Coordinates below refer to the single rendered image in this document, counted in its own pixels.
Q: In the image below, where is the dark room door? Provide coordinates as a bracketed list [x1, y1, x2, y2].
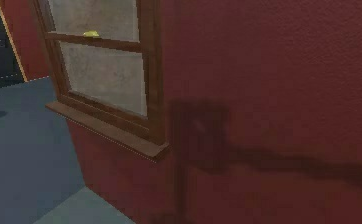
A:
[0, 0, 29, 91]

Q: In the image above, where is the brown wooden framed window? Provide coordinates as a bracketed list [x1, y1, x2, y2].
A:
[28, 0, 171, 164]

